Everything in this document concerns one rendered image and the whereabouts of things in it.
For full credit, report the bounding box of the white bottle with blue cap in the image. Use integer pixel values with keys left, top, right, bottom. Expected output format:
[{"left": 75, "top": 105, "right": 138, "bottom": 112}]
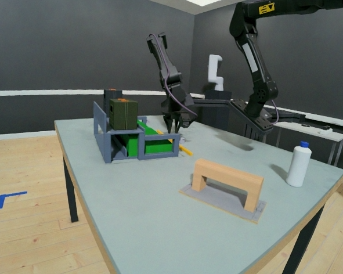
[{"left": 286, "top": 142, "right": 312, "bottom": 187}]

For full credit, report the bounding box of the sanding float with tan handle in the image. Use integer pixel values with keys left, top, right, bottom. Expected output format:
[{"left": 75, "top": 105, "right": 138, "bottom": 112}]
[{"left": 179, "top": 158, "right": 267, "bottom": 224}]

